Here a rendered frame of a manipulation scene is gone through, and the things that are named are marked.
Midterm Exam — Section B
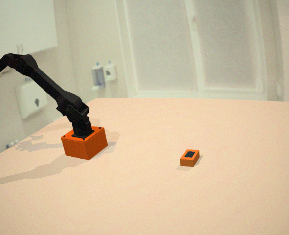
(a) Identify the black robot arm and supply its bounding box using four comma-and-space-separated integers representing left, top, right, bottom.
0, 53, 94, 139

